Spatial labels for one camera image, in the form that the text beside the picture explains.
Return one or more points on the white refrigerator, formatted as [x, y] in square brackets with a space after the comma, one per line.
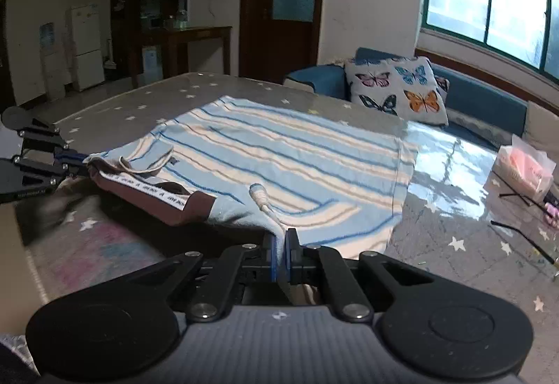
[87, 43]

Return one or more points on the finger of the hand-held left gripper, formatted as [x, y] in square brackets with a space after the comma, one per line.
[70, 157]
[43, 135]

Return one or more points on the glass mug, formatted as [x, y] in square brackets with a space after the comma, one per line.
[168, 23]

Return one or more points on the beige pillow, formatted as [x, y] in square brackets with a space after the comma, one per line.
[543, 126]

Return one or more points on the dark wooden door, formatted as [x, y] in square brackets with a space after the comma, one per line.
[5, 61]

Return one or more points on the glass jar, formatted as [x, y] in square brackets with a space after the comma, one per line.
[181, 20]

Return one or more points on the blue white carton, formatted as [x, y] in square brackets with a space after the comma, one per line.
[151, 61]

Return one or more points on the butterfly print pillow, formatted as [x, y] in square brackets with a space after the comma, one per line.
[393, 87]

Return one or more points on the white broom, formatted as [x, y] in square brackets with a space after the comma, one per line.
[110, 59]

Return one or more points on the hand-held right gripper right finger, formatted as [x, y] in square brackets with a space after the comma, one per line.
[291, 257]

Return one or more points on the white microwave oven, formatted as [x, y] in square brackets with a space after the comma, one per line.
[156, 23]

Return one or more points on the brown door with glass pane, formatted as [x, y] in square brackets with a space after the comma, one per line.
[262, 52]

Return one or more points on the blue striped pants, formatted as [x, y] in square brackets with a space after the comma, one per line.
[284, 157]

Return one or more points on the blue sofa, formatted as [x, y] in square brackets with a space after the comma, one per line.
[480, 104]

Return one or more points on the pink tissue pack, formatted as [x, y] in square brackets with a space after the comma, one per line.
[524, 168]

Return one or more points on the dark wooden cabinet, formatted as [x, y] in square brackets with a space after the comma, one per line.
[126, 17]

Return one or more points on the grey star-print tablecloth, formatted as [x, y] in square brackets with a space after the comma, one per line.
[131, 235]

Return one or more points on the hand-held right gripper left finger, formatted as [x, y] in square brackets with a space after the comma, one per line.
[277, 257]

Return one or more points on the water dispenser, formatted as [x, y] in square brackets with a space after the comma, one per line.
[52, 70]

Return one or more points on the wooden side table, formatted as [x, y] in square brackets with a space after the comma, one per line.
[196, 32]

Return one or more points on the green-framed window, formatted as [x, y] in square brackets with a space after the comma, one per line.
[511, 4]

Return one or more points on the small pink object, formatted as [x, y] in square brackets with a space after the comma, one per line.
[551, 214]

